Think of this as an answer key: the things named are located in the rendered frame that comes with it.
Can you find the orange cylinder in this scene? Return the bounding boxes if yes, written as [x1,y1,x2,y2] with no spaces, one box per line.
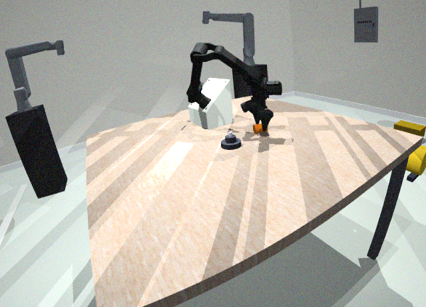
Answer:
[253,124,268,133]

